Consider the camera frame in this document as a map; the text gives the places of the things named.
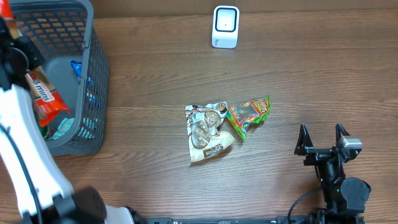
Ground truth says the grey plastic basket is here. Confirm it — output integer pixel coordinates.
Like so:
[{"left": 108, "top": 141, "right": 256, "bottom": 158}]
[{"left": 10, "top": 0, "right": 109, "bottom": 156}]

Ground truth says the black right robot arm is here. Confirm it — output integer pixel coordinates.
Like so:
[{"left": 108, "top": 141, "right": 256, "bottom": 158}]
[{"left": 294, "top": 123, "right": 371, "bottom": 223}]

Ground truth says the green candy bag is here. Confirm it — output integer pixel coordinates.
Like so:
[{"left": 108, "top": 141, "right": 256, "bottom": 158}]
[{"left": 226, "top": 96, "right": 271, "bottom": 140}]

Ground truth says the white barcode scanner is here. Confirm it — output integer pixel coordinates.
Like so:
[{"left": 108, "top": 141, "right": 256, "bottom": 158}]
[{"left": 211, "top": 6, "right": 240, "bottom": 49}]

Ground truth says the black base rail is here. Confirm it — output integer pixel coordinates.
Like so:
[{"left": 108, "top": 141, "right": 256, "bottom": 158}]
[{"left": 136, "top": 216, "right": 366, "bottom": 224}]

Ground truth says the blue packet in basket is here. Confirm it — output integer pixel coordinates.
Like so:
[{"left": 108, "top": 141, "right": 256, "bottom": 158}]
[{"left": 70, "top": 60, "right": 94, "bottom": 86}]

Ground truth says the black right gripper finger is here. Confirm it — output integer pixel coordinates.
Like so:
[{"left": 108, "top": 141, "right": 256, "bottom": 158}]
[
  {"left": 335, "top": 123, "right": 350, "bottom": 146},
  {"left": 294, "top": 123, "right": 313, "bottom": 156}
]

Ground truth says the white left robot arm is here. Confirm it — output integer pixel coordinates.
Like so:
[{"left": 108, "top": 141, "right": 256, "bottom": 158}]
[{"left": 1, "top": 19, "right": 141, "bottom": 224}]

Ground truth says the white brown cookie bag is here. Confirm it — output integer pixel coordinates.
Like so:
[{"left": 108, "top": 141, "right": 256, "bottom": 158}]
[{"left": 185, "top": 101, "right": 235, "bottom": 162}]

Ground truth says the orange pasta packet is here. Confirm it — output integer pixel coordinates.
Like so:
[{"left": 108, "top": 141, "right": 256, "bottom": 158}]
[{"left": 1, "top": 1, "right": 70, "bottom": 127}]

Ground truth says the green capped bottle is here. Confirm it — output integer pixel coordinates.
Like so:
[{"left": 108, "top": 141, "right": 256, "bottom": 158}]
[{"left": 38, "top": 124, "right": 56, "bottom": 141}]

